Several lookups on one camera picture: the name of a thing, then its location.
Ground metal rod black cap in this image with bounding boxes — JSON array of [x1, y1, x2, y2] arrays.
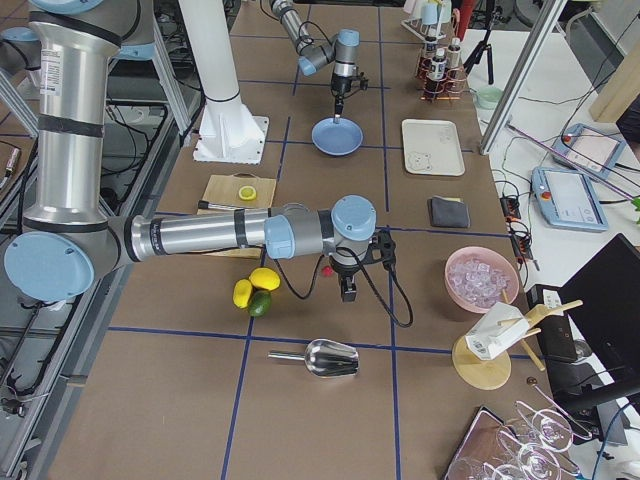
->
[[198, 200, 239, 211]]

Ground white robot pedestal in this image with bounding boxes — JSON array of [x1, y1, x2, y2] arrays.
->
[[179, 0, 269, 165]]

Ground copper wire bottle rack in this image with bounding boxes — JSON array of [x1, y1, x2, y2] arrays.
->
[[415, 47, 468, 102]]

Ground green bowl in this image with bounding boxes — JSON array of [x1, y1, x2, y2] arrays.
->
[[474, 85, 503, 110]]

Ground blue cup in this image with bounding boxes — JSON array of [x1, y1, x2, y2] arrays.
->
[[420, 1, 440, 25]]

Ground cream bear tray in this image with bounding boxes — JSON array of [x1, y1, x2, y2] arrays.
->
[[401, 119, 465, 177]]

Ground clear wine glasses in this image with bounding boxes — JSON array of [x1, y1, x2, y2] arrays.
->
[[442, 400, 593, 479]]

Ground tea bottle white cap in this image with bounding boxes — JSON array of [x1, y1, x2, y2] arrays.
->
[[428, 48, 447, 82]]

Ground lemon half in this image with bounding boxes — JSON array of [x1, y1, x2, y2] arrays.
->
[[238, 185, 258, 202]]

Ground grey folded cloth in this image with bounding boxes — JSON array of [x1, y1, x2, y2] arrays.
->
[[427, 196, 470, 228]]

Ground blue plate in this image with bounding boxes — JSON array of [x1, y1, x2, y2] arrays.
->
[[311, 118, 364, 156]]

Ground wooden stand with paper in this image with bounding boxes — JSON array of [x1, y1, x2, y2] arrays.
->
[[452, 300, 583, 390]]

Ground yellow lemon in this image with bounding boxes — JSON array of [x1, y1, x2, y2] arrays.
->
[[232, 279, 253, 309], [249, 267, 281, 291]]

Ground blue teach pendant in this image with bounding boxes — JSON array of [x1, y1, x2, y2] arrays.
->
[[553, 123, 626, 179], [531, 167, 609, 232]]

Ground metal scoop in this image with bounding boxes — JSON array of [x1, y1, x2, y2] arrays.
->
[[267, 339, 359, 378]]

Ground aluminium frame post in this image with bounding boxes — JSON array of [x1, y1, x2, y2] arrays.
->
[[479, 0, 567, 155]]

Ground pink bowl of ice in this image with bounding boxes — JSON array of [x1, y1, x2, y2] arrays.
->
[[444, 246, 520, 313]]

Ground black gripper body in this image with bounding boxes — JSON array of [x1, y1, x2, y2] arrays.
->
[[330, 74, 360, 103], [330, 259, 361, 303]]

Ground wooden cutting board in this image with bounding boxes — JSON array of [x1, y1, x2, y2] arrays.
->
[[196, 173, 278, 260]]

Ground white wire cup rack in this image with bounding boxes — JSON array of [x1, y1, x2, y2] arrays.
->
[[401, 2, 453, 40]]

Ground black tripod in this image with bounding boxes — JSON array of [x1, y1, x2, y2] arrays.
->
[[463, 0, 502, 85]]

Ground green lime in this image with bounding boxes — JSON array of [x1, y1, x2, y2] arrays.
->
[[247, 290, 272, 318]]

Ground black monitor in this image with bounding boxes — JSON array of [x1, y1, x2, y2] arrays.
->
[[559, 234, 639, 412]]

